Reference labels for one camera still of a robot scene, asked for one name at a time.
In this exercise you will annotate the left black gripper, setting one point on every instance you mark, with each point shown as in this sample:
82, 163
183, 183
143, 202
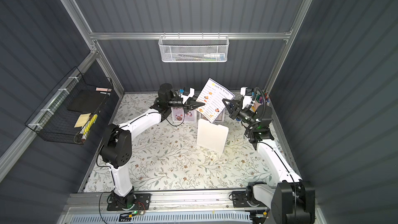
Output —
188, 103

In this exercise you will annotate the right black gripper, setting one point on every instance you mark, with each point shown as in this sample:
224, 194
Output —
235, 109

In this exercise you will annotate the Dim Sum menu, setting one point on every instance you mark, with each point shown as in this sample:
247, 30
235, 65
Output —
212, 95

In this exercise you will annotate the white rack panel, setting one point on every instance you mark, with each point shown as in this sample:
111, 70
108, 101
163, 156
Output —
212, 136
219, 119
183, 115

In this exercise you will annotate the pink special menu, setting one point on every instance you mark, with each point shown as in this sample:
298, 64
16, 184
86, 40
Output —
180, 115

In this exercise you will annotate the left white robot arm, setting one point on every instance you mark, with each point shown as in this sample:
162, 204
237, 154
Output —
116, 151

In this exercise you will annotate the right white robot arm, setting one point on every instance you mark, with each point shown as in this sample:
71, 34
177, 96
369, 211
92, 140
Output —
292, 200

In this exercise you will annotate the pink pen cup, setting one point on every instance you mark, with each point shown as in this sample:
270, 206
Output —
260, 100

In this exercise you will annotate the white tube in basket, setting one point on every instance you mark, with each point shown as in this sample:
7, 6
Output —
215, 56

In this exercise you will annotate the pink eraser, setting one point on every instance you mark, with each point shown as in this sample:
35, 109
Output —
103, 89

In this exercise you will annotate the black notebook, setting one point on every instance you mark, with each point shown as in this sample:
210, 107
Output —
87, 101

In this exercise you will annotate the yellow sticky notepad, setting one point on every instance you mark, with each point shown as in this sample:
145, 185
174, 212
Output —
82, 120

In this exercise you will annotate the yellow patterned roll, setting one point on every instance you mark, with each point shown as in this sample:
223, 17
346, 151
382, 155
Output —
86, 128

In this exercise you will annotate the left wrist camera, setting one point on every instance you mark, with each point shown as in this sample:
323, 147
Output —
186, 94

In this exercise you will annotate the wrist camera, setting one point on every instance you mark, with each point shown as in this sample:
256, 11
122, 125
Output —
186, 94
246, 100

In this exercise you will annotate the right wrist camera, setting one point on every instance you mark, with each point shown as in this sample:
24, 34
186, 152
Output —
246, 100

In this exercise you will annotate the white wire mesh basket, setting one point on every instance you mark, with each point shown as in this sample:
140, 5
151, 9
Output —
191, 49

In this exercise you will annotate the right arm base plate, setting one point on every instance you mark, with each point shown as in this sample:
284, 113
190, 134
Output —
256, 197

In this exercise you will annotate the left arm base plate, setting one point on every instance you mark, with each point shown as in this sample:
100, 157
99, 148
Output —
131, 202

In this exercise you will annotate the black wire wall basket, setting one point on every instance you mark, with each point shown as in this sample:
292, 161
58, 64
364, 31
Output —
69, 115

